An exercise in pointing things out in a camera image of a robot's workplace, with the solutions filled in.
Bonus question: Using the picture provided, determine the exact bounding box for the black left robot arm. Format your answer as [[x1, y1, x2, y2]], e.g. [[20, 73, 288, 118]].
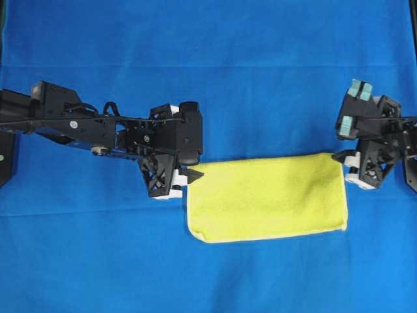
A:
[[1, 81, 204, 200]]

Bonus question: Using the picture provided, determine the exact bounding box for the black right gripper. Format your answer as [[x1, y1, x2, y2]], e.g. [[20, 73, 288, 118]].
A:
[[332, 95, 401, 190]]

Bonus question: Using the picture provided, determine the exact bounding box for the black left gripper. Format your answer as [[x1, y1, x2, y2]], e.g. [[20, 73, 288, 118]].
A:
[[126, 104, 204, 200]]

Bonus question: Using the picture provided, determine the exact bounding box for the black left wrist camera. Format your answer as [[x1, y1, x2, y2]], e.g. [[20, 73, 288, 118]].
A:
[[152, 102, 203, 166]]

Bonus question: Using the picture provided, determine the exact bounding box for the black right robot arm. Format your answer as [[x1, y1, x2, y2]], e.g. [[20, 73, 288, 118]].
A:
[[332, 94, 416, 190]]

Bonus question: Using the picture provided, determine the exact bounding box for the yellow-green towel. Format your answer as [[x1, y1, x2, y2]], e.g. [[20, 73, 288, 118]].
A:
[[187, 153, 348, 243]]

